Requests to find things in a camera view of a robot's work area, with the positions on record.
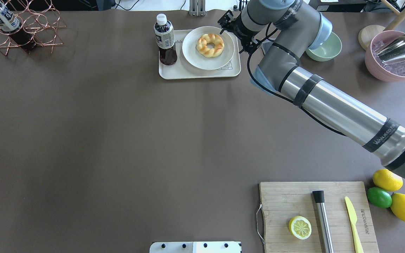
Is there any lemon half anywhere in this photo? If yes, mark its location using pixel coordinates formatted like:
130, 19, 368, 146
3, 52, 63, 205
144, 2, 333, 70
288, 216, 312, 240

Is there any cream rabbit tray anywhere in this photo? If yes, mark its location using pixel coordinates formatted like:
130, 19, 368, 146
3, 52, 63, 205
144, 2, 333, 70
159, 30, 241, 79

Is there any green bowl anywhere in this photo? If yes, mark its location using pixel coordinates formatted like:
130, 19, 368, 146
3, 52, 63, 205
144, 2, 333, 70
306, 32, 342, 62

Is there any whole lemon upper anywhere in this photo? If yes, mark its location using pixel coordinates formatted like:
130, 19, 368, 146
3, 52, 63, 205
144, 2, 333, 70
372, 168, 403, 191

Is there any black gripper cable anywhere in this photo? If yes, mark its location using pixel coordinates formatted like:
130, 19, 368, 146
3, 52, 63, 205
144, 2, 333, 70
246, 25, 347, 137

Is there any copper wire bottle rack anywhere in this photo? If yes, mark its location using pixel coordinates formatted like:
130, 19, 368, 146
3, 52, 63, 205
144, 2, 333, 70
0, 0, 67, 56

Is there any yellow plastic knife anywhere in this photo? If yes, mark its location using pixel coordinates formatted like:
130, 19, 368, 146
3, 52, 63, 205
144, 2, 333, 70
345, 196, 364, 253

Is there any steel ice scoop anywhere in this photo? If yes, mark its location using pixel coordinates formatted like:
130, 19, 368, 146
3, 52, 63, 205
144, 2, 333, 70
376, 35, 405, 65

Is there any white plate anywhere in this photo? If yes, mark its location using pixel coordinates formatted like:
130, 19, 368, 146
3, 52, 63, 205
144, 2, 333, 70
182, 26, 237, 70

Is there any steel muddler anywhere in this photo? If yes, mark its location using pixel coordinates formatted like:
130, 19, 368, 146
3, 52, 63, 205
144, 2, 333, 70
312, 190, 334, 253

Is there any wooden cutting board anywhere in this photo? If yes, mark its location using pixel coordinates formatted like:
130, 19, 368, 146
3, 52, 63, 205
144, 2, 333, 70
259, 181, 379, 253

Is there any pink ice bowl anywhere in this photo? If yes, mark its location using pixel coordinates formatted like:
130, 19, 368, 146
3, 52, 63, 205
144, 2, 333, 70
365, 31, 405, 82

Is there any grey folded cloth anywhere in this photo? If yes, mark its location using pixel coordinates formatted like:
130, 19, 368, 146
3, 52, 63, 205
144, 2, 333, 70
261, 41, 273, 56

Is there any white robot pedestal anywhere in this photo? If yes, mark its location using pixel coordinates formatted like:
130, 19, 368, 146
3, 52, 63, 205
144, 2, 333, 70
149, 241, 242, 253

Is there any green lime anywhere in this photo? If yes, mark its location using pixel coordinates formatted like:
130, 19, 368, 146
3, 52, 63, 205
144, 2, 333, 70
366, 186, 392, 208

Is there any wooden glass stand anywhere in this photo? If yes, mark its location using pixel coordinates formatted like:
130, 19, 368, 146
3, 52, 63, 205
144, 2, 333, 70
358, 0, 405, 50

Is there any tea bottle in rack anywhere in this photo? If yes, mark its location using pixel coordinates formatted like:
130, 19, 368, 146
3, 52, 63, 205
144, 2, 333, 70
0, 0, 37, 52

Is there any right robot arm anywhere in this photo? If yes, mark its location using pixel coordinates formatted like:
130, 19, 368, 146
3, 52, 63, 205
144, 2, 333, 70
218, 0, 405, 179

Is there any braided ring donut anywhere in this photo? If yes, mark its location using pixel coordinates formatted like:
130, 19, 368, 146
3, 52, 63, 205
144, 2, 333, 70
196, 33, 225, 58

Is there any tea bottle on tray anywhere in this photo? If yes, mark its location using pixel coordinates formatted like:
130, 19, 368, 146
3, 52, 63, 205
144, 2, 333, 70
153, 13, 178, 66

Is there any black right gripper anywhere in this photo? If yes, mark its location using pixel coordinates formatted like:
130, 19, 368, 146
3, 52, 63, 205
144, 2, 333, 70
218, 10, 261, 53

